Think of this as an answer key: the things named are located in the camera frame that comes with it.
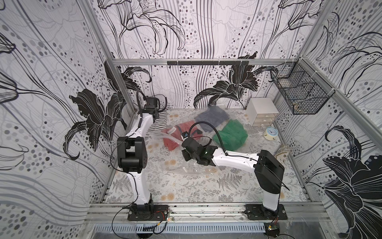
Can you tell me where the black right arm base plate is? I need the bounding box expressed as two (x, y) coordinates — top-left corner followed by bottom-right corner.
(243, 204), (288, 222)

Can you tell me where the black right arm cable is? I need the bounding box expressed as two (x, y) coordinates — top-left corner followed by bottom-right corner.
(187, 121), (227, 156)

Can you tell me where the black white striped tank top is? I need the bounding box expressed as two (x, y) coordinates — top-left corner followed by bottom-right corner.
(147, 110), (167, 133)

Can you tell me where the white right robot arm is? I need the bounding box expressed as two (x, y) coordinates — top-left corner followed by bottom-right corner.
(182, 137), (285, 213)

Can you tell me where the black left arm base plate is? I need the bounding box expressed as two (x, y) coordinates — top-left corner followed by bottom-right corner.
(128, 204), (169, 222)

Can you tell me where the dark blue folded garment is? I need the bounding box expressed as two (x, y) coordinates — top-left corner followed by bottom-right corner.
(195, 106), (230, 128)

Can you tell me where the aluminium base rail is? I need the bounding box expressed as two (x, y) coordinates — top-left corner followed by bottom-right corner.
(85, 202), (330, 223)

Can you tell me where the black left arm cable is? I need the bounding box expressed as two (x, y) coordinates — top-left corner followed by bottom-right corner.
(135, 90), (169, 120)

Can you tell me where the white mini drawer cabinet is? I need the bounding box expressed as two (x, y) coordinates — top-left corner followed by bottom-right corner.
(246, 98), (279, 126)

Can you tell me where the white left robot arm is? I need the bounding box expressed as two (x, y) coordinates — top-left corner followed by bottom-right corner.
(117, 97), (160, 211)

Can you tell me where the clear plastic vacuum bag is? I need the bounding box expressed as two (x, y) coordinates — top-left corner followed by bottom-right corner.
(153, 104), (254, 175)

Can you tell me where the red garment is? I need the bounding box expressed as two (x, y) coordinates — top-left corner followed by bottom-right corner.
(161, 120), (203, 151)

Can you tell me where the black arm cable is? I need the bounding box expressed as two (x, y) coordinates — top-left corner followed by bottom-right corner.
(135, 90), (169, 120)
(187, 121), (227, 156)

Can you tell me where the black wire wall basket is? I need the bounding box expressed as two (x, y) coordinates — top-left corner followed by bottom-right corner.
(270, 61), (335, 115)

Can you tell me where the green knit garment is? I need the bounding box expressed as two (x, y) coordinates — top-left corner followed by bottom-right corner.
(219, 119), (248, 151)

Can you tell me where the white slotted cable duct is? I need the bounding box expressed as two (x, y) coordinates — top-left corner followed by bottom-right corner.
(94, 222), (266, 234)

